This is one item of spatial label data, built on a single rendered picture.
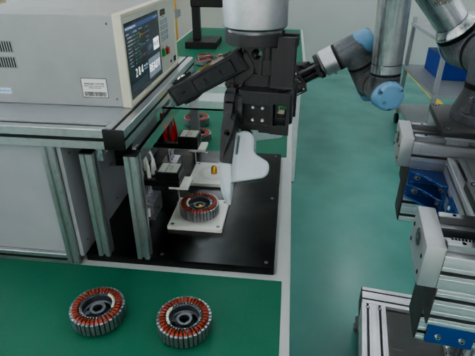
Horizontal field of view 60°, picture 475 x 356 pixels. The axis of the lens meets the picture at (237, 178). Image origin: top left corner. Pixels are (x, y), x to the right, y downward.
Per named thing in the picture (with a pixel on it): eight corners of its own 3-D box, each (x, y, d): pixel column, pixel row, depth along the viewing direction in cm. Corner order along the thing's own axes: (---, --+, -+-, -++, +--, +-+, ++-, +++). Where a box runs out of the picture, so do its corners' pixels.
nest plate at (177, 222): (229, 203, 125) (229, 200, 124) (221, 233, 111) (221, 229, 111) (180, 200, 126) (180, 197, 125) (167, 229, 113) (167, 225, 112)
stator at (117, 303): (75, 345, 82) (71, 332, 80) (69, 306, 91) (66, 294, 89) (131, 326, 86) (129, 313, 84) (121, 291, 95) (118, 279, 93)
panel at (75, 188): (160, 146, 161) (152, 69, 146) (85, 256, 103) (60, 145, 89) (157, 146, 161) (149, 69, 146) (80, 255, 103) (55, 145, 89)
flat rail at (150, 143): (194, 88, 146) (194, 80, 144) (136, 169, 92) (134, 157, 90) (191, 88, 146) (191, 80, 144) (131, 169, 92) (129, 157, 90)
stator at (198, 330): (213, 306, 91) (213, 294, 89) (210, 349, 81) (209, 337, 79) (162, 306, 91) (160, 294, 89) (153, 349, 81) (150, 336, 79)
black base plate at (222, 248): (280, 159, 156) (281, 154, 155) (273, 275, 100) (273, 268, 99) (159, 152, 161) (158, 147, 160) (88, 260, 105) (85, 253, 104)
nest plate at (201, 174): (238, 167, 146) (238, 164, 145) (233, 188, 133) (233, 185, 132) (196, 164, 147) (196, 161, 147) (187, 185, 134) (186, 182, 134)
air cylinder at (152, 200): (162, 205, 123) (161, 190, 121) (155, 220, 117) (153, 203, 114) (146, 205, 124) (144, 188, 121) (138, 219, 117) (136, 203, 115)
